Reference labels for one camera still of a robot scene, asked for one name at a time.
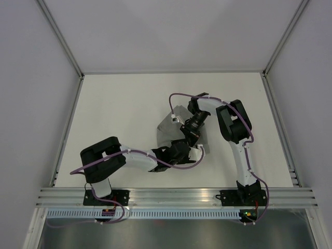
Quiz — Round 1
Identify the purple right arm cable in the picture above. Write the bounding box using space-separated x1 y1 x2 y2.
168 92 269 226

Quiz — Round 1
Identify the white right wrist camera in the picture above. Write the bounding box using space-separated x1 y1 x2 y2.
171 114 180 124

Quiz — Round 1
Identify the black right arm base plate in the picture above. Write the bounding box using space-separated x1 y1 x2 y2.
216 190 268 207

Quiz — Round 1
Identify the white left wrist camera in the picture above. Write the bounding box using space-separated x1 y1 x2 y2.
188 144 206 161

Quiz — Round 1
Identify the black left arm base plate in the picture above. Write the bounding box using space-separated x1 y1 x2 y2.
83 189 130 206

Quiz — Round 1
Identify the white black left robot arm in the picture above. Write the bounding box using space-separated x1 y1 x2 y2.
80 136 195 205

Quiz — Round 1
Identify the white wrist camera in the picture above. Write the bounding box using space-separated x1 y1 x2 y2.
171 114 180 124
188 144 206 161

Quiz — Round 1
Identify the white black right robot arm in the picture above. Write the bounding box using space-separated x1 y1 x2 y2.
180 93 261 205

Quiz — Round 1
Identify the white slotted cable duct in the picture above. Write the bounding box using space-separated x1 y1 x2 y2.
47 208 241 220

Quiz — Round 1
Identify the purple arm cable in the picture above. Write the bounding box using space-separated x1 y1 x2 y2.
168 92 269 226
46 145 204 229

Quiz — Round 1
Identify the aluminium frame rail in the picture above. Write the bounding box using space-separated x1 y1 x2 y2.
34 187 318 209

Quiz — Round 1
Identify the grey cloth napkin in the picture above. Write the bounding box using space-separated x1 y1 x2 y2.
157 105 211 154

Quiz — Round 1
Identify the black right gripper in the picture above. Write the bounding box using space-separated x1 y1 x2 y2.
181 110 210 147

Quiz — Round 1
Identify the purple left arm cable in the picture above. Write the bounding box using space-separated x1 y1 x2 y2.
46 145 204 229

